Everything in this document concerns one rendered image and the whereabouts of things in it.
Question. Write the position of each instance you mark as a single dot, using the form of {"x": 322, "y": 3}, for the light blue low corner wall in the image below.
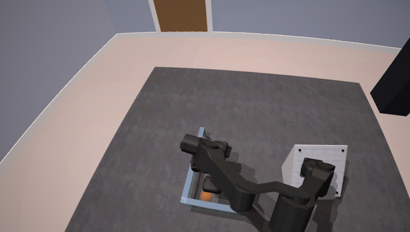
{"x": 184, "y": 199}

